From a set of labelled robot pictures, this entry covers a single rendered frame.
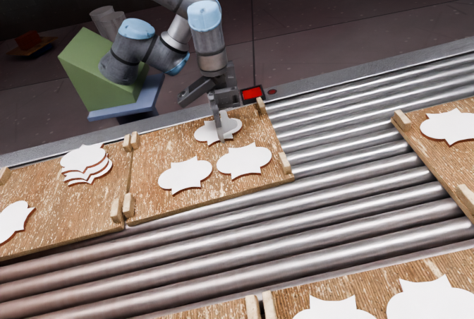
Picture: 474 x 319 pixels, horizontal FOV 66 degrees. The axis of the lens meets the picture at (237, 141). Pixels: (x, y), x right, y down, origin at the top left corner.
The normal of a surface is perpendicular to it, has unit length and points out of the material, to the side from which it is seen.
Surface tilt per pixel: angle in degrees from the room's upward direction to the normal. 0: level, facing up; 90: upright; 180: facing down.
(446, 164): 0
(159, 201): 0
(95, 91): 90
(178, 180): 0
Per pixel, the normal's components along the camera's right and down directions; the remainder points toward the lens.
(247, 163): -0.22, -0.76
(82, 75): 0.00, 0.62
